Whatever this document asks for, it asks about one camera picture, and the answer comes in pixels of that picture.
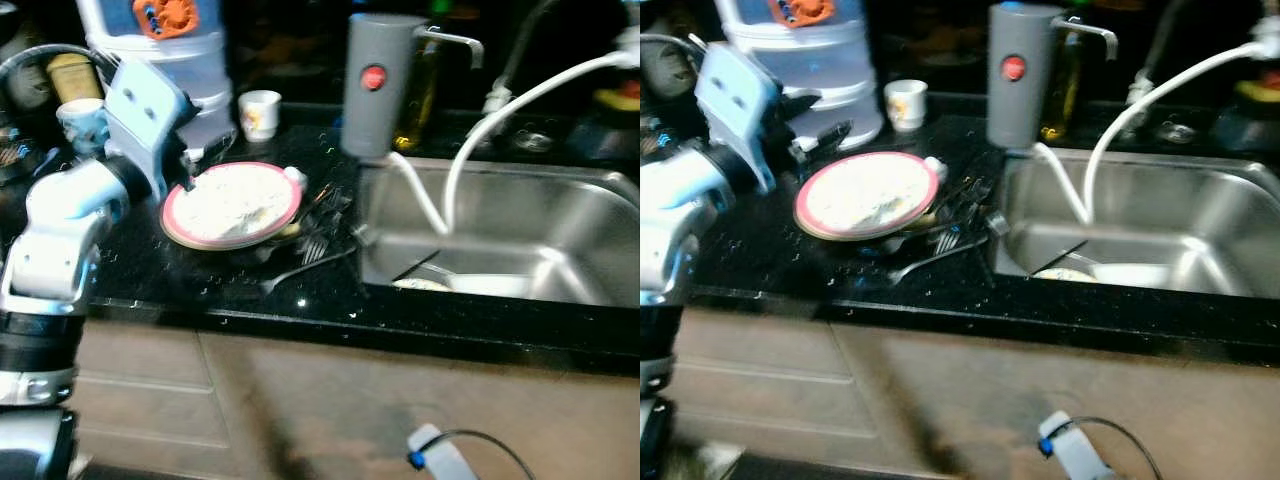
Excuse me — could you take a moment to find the thin white hose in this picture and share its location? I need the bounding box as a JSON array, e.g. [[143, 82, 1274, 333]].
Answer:
[[385, 150, 451, 236], [1030, 142, 1093, 226]]

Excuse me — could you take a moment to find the thick white hose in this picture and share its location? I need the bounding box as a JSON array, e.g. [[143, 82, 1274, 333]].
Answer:
[[443, 50, 641, 236], [1083, 40, 1280, 226]]

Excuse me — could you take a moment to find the white plate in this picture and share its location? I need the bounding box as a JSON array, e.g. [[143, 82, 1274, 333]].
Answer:
[[448, 273, 533, 299], [1090, 262, 1173, 291]]

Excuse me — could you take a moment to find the olive oil bottle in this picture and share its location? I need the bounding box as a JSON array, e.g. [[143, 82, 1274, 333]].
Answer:
[[395, 35, 443, 151], [1040, 25, 1086, 143]]

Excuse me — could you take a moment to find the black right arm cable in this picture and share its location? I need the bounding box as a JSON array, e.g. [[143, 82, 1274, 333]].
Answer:
[[430, 428, 538, 480], [1060, 415, 1166, 480]]

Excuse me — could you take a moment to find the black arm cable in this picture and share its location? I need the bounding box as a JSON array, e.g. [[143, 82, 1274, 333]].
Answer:
[[0, 43, 126, 101], [430, 428, 538, 480], [1060, 415, 1166, 480], [640, 33, 711, 61]]

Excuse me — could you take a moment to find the grey dispenser with red button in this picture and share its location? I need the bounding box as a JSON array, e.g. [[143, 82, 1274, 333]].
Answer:
[[987, 3, 1066, 151], [340, 12, 429, 161]]

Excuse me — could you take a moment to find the white cup with cartoon print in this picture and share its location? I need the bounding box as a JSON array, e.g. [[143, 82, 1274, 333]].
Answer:
[[884, 79, 929, 133], [238, 90, 283, 142]]

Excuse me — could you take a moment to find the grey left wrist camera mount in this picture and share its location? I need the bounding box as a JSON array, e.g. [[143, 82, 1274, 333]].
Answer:
[[693, 42, 793, 193], [103, 58, 199, 201]]

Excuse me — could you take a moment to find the dark jar with yellow lid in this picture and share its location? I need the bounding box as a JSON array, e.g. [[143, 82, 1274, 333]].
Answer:
[[1212, 78, 1280, 156], [590, 85, 641, 166]]

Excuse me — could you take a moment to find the metal kitchen faucet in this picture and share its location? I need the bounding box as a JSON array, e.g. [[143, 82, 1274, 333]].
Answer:
[[1125, 0, 1201, 106], [485, 0, 566, 113]]

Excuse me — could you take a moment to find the brown wooden base cabinet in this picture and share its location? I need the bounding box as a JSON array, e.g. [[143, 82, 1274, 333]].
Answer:
[[670, 305, 1280, 480], [70, 315, 641, 480]]

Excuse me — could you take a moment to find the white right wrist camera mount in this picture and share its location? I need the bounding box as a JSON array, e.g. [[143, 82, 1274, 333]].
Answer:
[[405, 423, 479, 480], [1037, 410, 1116, 480]]

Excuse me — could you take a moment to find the long silver fork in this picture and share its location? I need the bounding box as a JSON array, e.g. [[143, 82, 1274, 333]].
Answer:
[[260, 245, 358, 294], [888, 235, 991, 286]]

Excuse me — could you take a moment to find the olive green fabric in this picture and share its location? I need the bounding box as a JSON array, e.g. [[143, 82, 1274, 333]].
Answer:
[[665, 440, 746, 480]]

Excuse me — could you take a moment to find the orange object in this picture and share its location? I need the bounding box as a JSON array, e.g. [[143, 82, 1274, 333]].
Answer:
[[768, 0, 836, 29], [133, 0, 199, 41]]

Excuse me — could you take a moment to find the black handled utensil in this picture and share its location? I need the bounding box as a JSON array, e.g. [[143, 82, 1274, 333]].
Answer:
[[300, 183, 356, 236], [935, 175, 996, 229]]

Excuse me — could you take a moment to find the dark knife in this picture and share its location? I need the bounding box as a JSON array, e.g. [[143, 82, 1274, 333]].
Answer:
[[395, 250, 443, 283], [1028, 240, 1093, 277]]

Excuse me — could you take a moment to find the grey round wall socket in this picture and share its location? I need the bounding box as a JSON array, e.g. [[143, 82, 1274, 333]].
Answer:
[[0, 40, 56, 109], [640, 38, 701, 101]]

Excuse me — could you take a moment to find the blue patterned mug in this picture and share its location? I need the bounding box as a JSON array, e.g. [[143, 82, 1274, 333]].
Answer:
[[57, 98, 109, 156]]

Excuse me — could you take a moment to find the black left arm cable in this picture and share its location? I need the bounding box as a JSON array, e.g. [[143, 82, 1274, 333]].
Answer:
[[640, 33, 711, 61], [0, 43, 126, 101]]

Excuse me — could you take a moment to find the stainless steel sink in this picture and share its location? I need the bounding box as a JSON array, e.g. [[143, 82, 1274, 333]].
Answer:
[[990, 148, 1280, 301], [352, 155, 641, 308]]

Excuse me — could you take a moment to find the tan tin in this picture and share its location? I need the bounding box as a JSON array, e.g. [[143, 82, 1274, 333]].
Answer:
[[47, 52, 103, 106]]

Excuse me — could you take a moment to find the chrome spout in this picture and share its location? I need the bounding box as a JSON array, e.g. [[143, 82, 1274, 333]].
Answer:
[[415, 27, 486, 69], [1055, 15, 1119, 61]]

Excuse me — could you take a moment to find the pink plate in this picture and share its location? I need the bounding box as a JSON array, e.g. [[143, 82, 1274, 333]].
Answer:
[[160, 160, 304, 251], [794, 150, 943, 243]]

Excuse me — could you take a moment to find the translucent plastic drawer tower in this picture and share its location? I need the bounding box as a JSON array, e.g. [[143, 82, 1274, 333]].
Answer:
[[78, 0, 236, 156], [715, 0, 886, 153]]

